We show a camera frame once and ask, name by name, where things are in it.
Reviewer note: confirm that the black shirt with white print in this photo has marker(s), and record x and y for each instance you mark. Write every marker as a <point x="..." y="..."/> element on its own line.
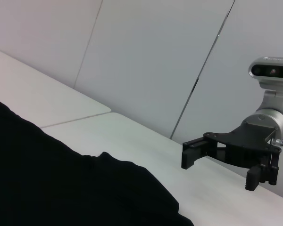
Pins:
<point x="49" y="179"/>

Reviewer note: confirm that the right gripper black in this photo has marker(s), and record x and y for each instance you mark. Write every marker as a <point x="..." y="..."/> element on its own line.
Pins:
<point x="243" y="146"/>

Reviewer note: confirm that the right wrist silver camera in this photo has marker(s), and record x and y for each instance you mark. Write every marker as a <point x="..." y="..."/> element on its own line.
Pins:
<point x="273" y="70"/>

